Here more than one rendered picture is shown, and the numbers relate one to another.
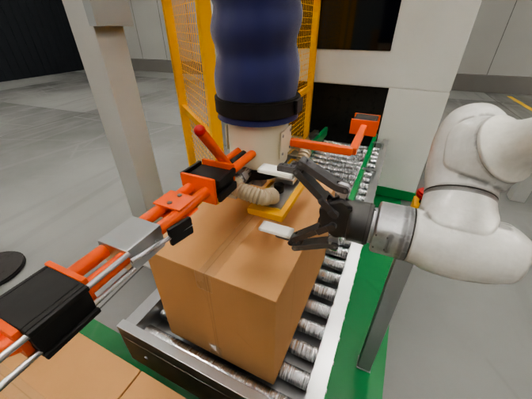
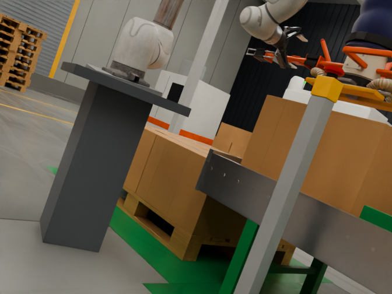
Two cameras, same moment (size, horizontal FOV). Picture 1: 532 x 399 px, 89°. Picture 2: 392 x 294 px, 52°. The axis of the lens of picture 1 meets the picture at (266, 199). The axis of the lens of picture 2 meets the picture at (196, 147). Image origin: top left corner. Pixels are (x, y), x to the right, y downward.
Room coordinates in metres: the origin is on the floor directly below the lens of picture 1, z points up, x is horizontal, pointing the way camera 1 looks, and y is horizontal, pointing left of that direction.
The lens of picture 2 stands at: (0.94, -1.91, 0.71)
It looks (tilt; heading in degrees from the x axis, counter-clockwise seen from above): 4 degrees down; 113
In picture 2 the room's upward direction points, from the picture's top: 21 degrees clockwise
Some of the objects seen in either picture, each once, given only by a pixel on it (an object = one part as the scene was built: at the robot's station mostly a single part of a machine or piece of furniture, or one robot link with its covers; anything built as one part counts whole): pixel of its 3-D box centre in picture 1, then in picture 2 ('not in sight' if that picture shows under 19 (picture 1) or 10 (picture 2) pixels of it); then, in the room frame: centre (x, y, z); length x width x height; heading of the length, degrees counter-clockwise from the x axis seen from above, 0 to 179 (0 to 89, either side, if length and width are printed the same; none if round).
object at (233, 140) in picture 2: not in sight; (243, 149); (-1.88, 7.63, 0.45); 1.21 x 1.02 x 0.90; 159
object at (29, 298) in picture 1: (42, 305); (264, 55); (0.21, 0.27, 1.19); 0.08 x 0.07 x 0.05; 156
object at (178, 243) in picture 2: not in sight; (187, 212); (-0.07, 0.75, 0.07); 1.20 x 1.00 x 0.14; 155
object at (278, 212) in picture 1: (287, 180); (344, 85); (0.71, -0.07, 1.08); 0.34 x 0.10 x 0.05; 156
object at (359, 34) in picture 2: (259, 101); (371, 45); (0.75, 0.02, 1.30); 0.23 x 0.23 x 0.04
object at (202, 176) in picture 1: (209, 180); (315, 63); (0.53, 0.12, 1.19); 0.10 x 0.08 x 0.06; 66
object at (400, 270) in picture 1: (387, 302); (276, 216); (0.72, -0.51, 0.50); 0.07 x 0.07 x 1.00; 65
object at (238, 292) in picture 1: (257, 254); (324, 160); (0.75, 0.03, 0.75); 0.60 x 0.40 x 0.40; 155
